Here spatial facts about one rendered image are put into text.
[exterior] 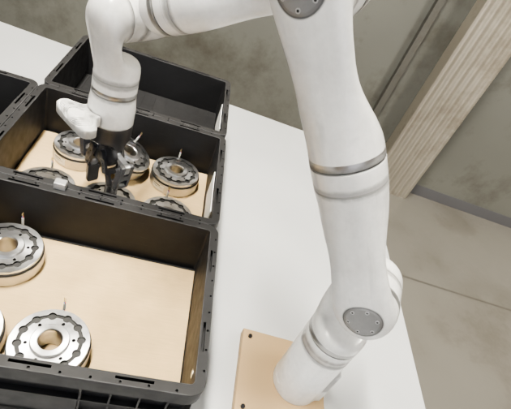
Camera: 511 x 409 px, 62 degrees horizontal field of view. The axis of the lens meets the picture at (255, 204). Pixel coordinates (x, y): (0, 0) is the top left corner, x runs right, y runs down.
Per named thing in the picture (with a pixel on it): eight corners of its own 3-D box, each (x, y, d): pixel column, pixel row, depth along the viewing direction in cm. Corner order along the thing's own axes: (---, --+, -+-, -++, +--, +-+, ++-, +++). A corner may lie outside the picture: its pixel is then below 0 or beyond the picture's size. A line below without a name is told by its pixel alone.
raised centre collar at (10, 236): (30, 239, 67) (30, 237, 66) (15, 262, 63) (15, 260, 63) (-3, 231, 66) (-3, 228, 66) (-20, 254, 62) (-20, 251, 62)
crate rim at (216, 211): (223, 145, 98) (226, 136, 97) (215, 235, 75) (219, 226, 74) (40, 92, 89) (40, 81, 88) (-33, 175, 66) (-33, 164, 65)
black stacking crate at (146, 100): (218, 118, 127) (229, 83, 120) (212, 176, 104) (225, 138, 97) (81, 75, 118) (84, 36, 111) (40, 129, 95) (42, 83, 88)
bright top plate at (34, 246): (53, 234, 70) (53, 232, 69) (26, 281, 62) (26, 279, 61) (-11, 217, 68) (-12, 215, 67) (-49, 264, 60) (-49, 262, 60)
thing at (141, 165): (153, 156, 95) (155, 154, 95) (141, 180, 87) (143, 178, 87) (114, 127, 92) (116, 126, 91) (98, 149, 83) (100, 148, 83)
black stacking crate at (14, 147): (212, 177, 104) (225, 139, 97) (200, 269, 81) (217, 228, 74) (40, 130, 95) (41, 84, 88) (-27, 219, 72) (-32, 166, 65)
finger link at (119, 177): (118, 164, 71) (108, 183, 75) (123, 173, 70) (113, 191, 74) (132, 161, 72) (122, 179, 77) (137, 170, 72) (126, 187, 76)
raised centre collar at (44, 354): (75, 329, 59) (75, 327, 58) (62, 362, 55) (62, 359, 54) (37, 322, 58) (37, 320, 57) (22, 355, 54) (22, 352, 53)
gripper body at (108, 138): (144, 125, 71) (135, 169, 77) (116, 99, 75) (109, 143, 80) (104, 132, 66) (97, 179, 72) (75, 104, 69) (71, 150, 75)
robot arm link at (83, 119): (52, 109, 67) (53, 73, 64) (114, 101, 75) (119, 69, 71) (82, 141, 64) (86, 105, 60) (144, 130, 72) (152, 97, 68)
